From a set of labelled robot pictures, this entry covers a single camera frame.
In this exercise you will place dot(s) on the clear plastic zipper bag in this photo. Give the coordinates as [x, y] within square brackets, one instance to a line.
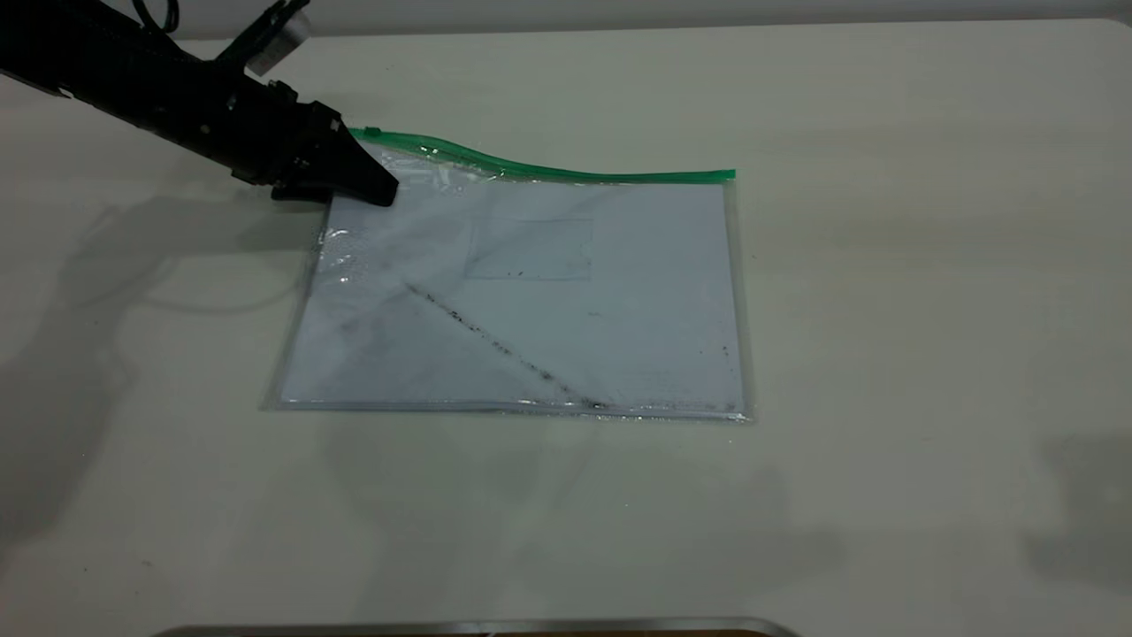
[531, 354]

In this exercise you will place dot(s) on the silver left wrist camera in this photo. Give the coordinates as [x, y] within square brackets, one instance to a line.
[281, 44]

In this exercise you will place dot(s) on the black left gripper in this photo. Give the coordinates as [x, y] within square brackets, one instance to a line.
[283, 137]

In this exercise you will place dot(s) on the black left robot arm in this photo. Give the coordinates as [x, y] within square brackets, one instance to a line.
[106, 62]

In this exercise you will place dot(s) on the grey metal rim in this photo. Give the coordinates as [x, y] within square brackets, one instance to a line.
[442, 628]

